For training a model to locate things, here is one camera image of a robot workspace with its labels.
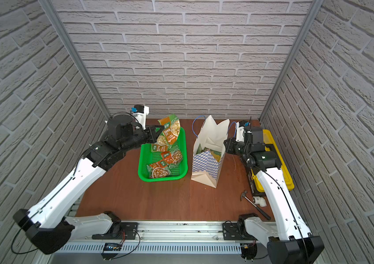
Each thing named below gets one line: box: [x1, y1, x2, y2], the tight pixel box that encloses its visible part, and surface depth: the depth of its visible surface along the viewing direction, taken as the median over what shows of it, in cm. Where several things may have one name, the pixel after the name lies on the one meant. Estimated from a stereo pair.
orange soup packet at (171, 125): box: [157, 113, 181, 145], surface depth 71 cm
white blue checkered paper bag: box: [190, 114, 230, 189], surface depth 85 cm
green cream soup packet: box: [146, 163, 173, 179], surface depth 91 cm
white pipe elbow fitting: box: [252, 195, 267, 208], surface depth 82 cm
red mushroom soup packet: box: [160, 150, 183, 166], surface depth 99 cm
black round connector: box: [239, 243, 258, 262], surface depth 72 cm
